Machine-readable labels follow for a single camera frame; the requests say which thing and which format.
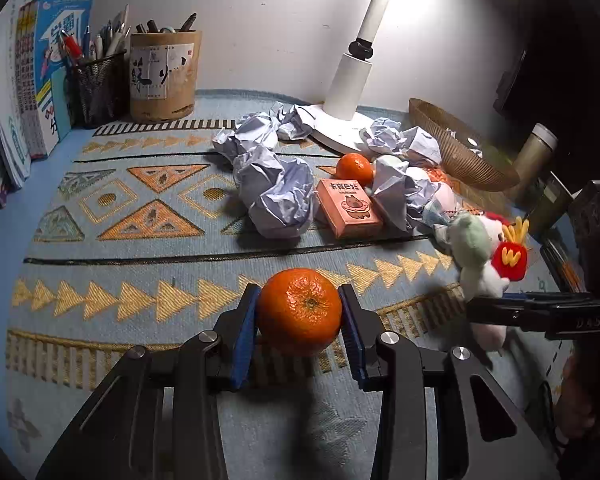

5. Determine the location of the woven brown basket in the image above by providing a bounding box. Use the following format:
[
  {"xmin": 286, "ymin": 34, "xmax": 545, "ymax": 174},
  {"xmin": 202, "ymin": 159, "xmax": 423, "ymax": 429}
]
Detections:
[{"xmin": 408, "ymin": 98, "xmax": 521, "ymax": 192}]

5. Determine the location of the dark rectangular object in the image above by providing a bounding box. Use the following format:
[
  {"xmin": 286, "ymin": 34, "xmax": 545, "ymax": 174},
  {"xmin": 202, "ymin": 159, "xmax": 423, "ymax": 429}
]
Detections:
[{"xmin": 493, "ymin": 49, "xmax": 529, "ymax": 114}]

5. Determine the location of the three-ball dango plush toy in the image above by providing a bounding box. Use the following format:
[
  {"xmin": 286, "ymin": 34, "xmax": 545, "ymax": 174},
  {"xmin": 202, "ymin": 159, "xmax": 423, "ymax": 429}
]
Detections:
[{"xmin": 447, "ymin": 212, "xmax": 511, "ymax": 352}]

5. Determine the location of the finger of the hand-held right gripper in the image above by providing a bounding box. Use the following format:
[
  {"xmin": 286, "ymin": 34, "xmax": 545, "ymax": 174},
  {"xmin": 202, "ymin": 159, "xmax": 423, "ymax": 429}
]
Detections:
[
  {"xmin": 467, "ymin": 296, "xmax": 551, "ymax": 332},
  {"xmin": 522, "ymin": 291, "xmax": 589, "ymax": 307}
]

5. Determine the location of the pink cartoon card box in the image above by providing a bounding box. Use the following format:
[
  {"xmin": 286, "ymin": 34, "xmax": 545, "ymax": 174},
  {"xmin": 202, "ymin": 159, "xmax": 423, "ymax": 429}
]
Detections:
[{"xmin": 313, "ymin": 178, "xmax": 384, "ymax": 240}]

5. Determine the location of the beige thermos bottle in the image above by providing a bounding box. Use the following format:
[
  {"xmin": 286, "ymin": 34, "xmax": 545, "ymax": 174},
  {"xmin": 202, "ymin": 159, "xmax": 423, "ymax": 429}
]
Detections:
[{"xmin": 504, "ymin": 123, "xmax": 560, "ymax": 202}]

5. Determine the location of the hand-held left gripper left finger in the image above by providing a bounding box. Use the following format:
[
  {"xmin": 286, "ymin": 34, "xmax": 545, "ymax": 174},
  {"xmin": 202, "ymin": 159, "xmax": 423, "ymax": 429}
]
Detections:
[{"xmin": 35, "ymin": 284, "xmax": 263, "ymax": 480}]

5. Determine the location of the bundle of orange pencils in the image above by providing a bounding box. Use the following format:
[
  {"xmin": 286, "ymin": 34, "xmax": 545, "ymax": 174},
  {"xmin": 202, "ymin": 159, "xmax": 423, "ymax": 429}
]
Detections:
[{"xmin": 540, "ymin": 237, "xmax": 589, "ymax": 294}]

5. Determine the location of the blue patterned woven mat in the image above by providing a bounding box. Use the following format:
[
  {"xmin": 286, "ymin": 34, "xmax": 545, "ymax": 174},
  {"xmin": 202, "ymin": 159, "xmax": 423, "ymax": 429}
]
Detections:
[{"xmin": 4, "ymin": 89, "xmax": 583, "ymax": 480}]

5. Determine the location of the large orange mandarin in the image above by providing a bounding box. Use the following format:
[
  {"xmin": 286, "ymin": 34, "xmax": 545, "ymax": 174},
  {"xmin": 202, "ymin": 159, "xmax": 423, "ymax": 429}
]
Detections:
[{"xmin": 257, "ymin": 268, "xmax": 344, "ymax": 358}]

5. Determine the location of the row of upright books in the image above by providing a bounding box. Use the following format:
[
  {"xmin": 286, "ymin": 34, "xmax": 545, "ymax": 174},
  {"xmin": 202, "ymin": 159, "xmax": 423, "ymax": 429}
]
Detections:
[{"xmin": 0, "ymin": 2, "xmax": 39, "ymax": 213}]

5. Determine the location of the brown cylindrical pen holder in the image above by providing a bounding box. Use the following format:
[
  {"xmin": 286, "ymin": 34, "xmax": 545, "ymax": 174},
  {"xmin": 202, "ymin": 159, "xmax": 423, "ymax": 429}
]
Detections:
[{"xmin": 128, "ymin": 29, "xmax": 204, "ymax": 122}]

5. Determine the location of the small orange mandarin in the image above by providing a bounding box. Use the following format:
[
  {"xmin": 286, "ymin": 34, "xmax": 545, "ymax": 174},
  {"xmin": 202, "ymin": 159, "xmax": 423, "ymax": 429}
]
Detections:
[{"xmin": 335, "ymin": 152, "xmax": 375, "ymax": 186}]

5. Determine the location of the bundle of dark markers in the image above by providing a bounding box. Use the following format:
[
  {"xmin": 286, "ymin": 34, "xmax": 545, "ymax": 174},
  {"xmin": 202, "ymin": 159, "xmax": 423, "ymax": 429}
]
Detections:
[{"xmin": 134, "ymin": 12, "xmax": 199, "ymax": 35}]

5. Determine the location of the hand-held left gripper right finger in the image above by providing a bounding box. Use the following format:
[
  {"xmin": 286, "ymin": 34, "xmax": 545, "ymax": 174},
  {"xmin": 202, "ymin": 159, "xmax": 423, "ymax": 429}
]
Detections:
[{"xmin": 337, "ymin": 283, "xmax": 564, "ymax": 480}]

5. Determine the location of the pile of paper balls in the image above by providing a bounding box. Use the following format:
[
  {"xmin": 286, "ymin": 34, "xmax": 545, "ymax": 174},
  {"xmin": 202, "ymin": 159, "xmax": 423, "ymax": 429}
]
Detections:
[{"xmin": 212, "ymin": 101, "xmax": 444, "ymax": 239}]

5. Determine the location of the dark olive bottle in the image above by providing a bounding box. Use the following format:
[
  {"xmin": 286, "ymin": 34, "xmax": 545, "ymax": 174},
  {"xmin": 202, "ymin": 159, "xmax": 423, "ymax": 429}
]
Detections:
[{"xmin": 527, "ymin": 172, "xmax": 576, "ymax": 237}]

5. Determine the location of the white desk lamp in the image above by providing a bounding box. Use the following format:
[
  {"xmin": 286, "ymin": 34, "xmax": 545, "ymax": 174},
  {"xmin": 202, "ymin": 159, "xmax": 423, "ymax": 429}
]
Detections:
[{"xmin": 300, "ymin": 0, "xmax": 412, "ymax": 156}]

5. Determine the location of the orange patterned pouch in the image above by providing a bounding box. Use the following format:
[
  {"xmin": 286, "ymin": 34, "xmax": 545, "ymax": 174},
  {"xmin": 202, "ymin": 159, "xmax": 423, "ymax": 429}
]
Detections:
[{"xmin": 424, "ymin": 167, "xmax": 457, "ymax": 187}]

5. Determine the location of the black mesh pen holder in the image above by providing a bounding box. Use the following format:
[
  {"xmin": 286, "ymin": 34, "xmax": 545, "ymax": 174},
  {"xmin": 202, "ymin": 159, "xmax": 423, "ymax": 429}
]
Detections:
[{"xmin": 69, "ymin": 50, "xmax": 131, "ymax": 129}]

